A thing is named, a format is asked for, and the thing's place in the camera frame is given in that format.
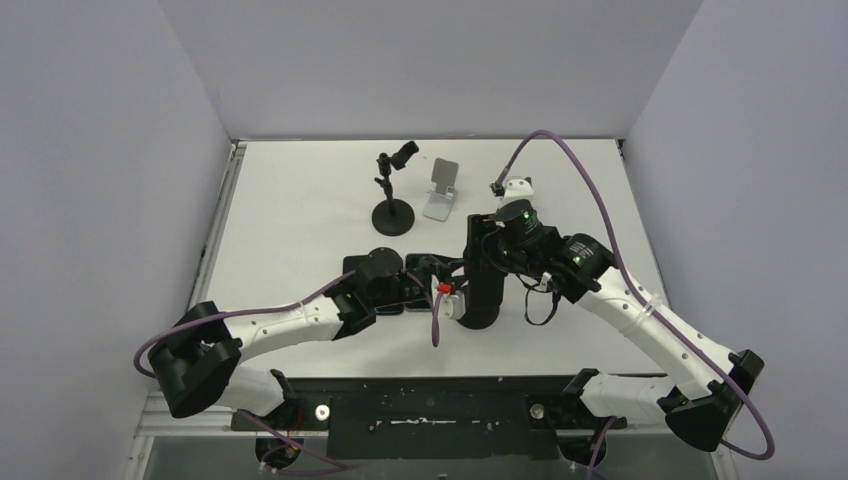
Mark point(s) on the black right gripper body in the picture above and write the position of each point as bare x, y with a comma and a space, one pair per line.
483, 248

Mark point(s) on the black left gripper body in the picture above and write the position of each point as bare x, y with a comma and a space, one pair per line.
429, 270

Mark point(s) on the clear-case phone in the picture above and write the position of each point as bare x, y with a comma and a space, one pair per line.
420, 301

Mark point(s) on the red-edged black phone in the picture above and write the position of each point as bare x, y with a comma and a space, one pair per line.
485, 284

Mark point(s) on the black smartphone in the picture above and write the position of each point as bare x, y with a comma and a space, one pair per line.
391, 308

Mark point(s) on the black pole phone stand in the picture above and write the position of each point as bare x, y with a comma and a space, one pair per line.
478, 317
393, 217

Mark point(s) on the white folding phone stand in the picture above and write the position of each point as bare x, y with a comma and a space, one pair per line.
442, 195

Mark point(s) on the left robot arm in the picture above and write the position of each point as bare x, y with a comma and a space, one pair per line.
202, 361

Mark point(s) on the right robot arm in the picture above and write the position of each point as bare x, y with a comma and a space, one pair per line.
702, 385

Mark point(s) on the black mounting base plate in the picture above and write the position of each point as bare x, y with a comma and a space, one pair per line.
440, 418

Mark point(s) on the aluminium frame rail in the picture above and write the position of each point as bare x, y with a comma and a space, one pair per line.
142, 442

